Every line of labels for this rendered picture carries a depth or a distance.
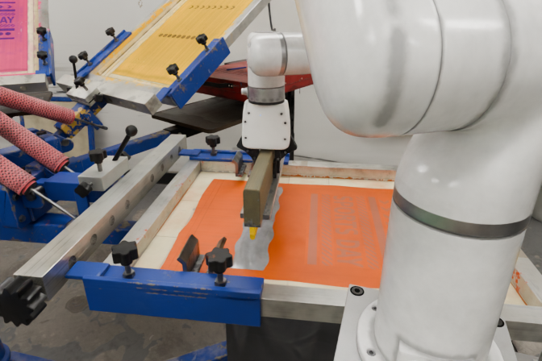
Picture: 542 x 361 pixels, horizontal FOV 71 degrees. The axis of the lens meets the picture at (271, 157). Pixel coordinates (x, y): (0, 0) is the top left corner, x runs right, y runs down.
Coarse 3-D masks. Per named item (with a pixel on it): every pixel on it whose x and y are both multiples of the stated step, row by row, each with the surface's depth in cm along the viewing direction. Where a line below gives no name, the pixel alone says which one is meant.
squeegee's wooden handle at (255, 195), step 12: (264, 156) 78; (252, 168) 73; (264, 168) 72; (252, 180) 67; (264, 180) 69; (252, 192) 64; (264, 192) 69; (252, 204) 65; (264, 204) 70; (252, 216) 66
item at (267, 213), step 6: (282, 162) 92; (276, 180) 82; (276, 186) 80; (270, 192) 78; (276, 192) 79; (270, 198) 75; (270, 204) 73; (264, 210) 70; (270, 210) 70; (240, 216) 70; (264, 216) 69; (270, 216) 70
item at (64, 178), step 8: (56, 176) 92; (64, 176) 92; (72, 176) 92; (48, 184) 90; (56, 184) 90; (64, 184) 89; (72, 184) 89; (112, 184) 89; (48, 192) 91; (56, 192) 91; (64, 192) 90; (72, 192) 90; (96, 192) 89; (104, 192) 89; (64, 200) 91; (72, 200) 91; (96, 200) 90
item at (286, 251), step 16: (192, 224) 88; (208, 224) 88; (224, 224) 88; (240, 224) 88; (288, 224) 88; (304, 224) 88; (176, 240) 82; (208, 240) 82; (272, 240) 82; (288, 240) 82; (304, 240) 82; (176, 256) 77; (272, 256) 77; (288, 256) 77; (304, 256) 77; (224, 272) 73; (240, 272) 73; (256, 272) 73; (272, 272) 73; (288, 272) 73; (304, 272) 73; (320, 272) 73; (336, 272) 73; (352, 272) 73; (368, 272) 73
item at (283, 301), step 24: (192, 168) 109; (216, 168) 115; (288, 168) 112; (312, 168) 111; (336, 168) 110; (360, 168) 109; (384, 168) 109; (168, 192) 96; (144, 216) 85; (168, 216) 91; (144, 240) 79; (120, 264) 70; (528, 264) 70; (264, 288) 64; (288, 288) 64; (312, 288) 64; (528, 288) 64; (264, 312) 63; (288, 312) 62; (312, 312) 61; (336, 312) 61; (504, 312) 59; (528, 312) 59; (528, 336) 58
